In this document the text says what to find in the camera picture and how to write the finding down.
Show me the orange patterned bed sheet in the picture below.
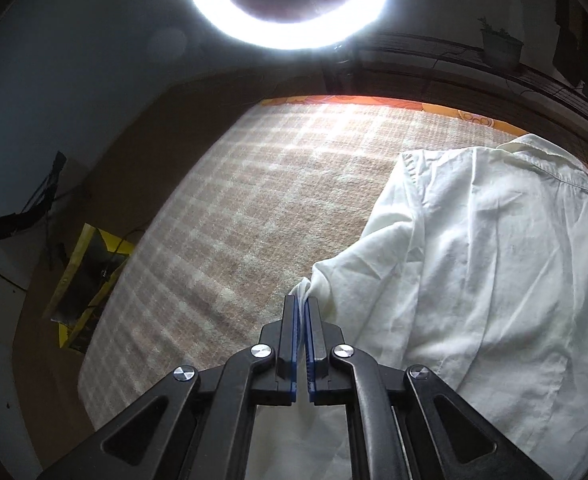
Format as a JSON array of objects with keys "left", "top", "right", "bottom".
[{"left": 259, "top": 94, "right": 530, "bottom": 136}]

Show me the black metal bed frame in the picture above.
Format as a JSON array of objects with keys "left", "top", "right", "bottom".
[{"left": 324, "top": 30, "right": 588, "bottom": 126}]

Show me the white shirt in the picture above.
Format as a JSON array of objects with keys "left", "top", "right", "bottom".
[{"left": 288, "top": 132, "right": 588, "bottom": 480}]

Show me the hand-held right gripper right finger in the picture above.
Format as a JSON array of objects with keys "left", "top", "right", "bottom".
[{"left": 305, "top": 297, "right": 555, "bottom": 480}]

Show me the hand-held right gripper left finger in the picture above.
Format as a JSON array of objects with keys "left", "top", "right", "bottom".
[{"left": 36, "top": 296, "right": 300, "bottom": 480}]

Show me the black folding stand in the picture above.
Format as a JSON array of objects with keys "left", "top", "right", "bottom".
[{"left": 0, "top": 150, "right": 70, "bottom": 271}]

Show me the ring light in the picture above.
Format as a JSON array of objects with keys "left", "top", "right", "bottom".
[{"left": 184, "top": 0, "right": 392, "bottom": 52}]

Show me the potted plant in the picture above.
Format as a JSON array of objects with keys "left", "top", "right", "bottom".
[{"left": 476, "top": 16, "right": 525, "bottom": 72}]

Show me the beige checked blanket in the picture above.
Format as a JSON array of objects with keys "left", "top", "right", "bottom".
[{"left": 76, "top": 97, "right": 530, "bottom": 480}]

